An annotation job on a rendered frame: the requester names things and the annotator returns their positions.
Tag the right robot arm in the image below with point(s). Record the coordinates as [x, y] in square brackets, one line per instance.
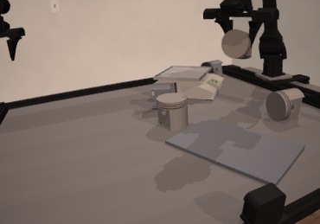
[271, 48]

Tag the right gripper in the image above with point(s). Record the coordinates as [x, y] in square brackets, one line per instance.
[226, 24]

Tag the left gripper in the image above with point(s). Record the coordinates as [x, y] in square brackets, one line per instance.
[13, 34]

